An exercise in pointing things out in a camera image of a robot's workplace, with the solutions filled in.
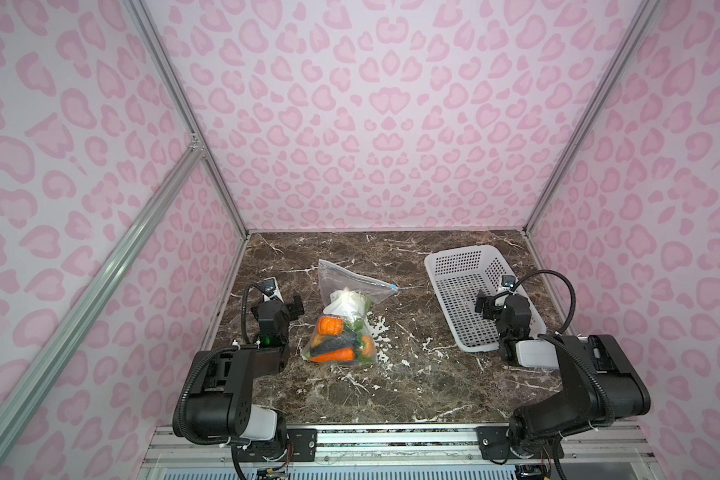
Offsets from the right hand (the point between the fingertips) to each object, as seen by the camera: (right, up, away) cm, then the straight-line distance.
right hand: (499, 288), depth 92 cm
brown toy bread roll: (-40, -15, -12) cm, 45 cm away
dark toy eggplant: (-49, -13, -12) cm, 52 cm away
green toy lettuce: (-45, -3, -12) cm, 46 cm away
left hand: (-67, 0, -2) cm, 67 cm away
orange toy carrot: (-47, -16, -12) cm, 52 cm away
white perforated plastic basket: (-9, +3, +13) cm, 16 cm away
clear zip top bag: (-47, -10, -11) cm, 49 cm away
